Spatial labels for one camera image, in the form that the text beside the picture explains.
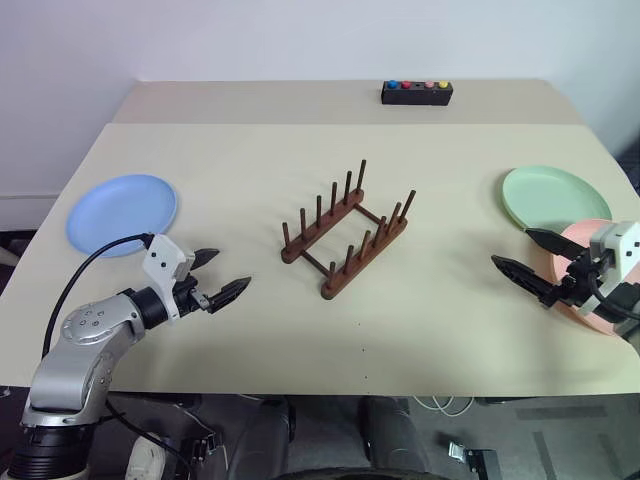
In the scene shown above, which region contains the dark grey rounded robot shape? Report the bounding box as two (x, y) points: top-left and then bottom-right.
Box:
(197, 394), (296, 480)
(359, 397), (441, 480)

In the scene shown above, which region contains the metal floor bracket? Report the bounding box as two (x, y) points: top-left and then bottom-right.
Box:
(447, 440), (501, 480)

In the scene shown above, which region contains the brown wooden dish rack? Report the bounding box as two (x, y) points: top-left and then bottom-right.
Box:
(279, 158), (418, 301)

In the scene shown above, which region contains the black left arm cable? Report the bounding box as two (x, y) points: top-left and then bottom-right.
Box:
(42, 232), (155, 359)

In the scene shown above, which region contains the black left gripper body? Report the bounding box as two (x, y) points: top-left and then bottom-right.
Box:
(172, 277), (211, 317)

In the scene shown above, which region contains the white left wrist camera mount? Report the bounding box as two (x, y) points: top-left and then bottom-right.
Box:
(141, 233), (197, 321)

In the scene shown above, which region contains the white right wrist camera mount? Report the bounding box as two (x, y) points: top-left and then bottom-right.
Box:
(582, 219), (640, 321)

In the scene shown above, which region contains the pink red plastic plate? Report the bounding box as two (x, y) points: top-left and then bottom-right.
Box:
(544, 218), (640, 334)

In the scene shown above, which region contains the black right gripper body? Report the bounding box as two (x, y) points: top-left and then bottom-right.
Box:
(541, 249), (615, 309)

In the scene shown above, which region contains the dark background furniture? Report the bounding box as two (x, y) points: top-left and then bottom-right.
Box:
(618, 144), (640, 194)

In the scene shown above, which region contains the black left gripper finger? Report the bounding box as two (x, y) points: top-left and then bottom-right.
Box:
(207, 276), (253, 315)
(192, 248), (221, 271)

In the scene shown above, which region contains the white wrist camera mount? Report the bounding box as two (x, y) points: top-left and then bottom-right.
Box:
(141, 233), (197, 321)
(582, 219), (640, 321)

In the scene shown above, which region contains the light blue plastic plate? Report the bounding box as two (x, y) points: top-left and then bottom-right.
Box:
(66, 173), (180, 259)

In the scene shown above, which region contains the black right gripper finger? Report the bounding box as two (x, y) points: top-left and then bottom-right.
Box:
(491, 254), (556, 301)
(524, 227), (584, 261)

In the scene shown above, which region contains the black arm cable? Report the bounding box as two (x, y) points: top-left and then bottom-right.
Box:
(585, 259), (640, 321)
(42, 232), (155, 359)

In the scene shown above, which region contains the black button box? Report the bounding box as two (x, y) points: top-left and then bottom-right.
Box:
(381, 79), (454, 107)

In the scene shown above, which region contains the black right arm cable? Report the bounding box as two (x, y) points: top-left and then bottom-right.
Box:
(585, 259), (640, 321)

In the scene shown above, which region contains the light green plastic plate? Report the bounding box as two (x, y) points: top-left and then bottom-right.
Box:
(501, 165), (614, 232)

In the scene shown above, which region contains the white floor cable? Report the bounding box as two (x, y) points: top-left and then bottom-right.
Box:
(412, 395), (476, 417)

